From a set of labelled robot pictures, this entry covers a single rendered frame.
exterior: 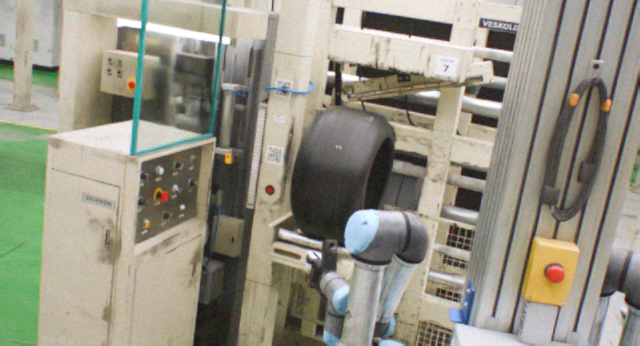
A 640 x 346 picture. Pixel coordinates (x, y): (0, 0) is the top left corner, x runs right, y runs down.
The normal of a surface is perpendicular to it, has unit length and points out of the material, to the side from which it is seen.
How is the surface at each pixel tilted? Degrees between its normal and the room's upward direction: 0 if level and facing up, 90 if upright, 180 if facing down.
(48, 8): 90
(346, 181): 79
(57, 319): 90
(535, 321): 90
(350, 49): 90
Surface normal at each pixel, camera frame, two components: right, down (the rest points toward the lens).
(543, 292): -0.11, 0.22
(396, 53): -0.35, 0.17
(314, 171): -0.31, -0.05
